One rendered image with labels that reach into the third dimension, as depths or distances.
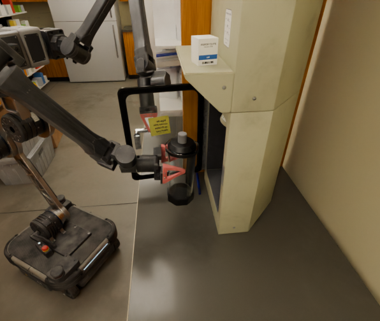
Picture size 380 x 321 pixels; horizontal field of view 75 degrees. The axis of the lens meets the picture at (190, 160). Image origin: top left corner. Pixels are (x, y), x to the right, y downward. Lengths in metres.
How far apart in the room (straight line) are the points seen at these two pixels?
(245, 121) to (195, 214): 0.47
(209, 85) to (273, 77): 0.15
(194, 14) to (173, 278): 0.84
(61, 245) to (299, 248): 1.49
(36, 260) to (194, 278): 1.32
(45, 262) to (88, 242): 0.26
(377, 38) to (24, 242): 2.13
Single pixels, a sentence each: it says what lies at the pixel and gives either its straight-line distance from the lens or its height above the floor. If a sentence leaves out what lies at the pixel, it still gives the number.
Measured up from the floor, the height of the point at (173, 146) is 1.26.
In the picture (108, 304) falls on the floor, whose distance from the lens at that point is 1.91.
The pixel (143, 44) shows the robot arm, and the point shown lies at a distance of 1.05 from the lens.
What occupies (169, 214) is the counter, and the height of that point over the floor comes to 0.94.
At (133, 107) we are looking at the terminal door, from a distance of 0.91.
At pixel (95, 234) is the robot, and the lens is 1.93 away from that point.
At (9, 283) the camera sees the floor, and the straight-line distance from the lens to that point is 2.26.
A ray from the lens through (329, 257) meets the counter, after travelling 0.98.
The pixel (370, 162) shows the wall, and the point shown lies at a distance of 0.90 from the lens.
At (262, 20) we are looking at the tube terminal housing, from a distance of 0.59.
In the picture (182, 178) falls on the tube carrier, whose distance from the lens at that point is 0.81.
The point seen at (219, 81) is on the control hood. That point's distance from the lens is 0.60.
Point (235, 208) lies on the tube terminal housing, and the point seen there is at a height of 1.07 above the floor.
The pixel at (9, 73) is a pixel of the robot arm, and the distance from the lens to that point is 0.67.
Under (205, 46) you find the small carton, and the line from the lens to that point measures 0.63.
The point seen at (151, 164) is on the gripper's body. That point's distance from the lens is 0.79.
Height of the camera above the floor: 1.67
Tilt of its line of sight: 35 degrees down
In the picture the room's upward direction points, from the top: straight up
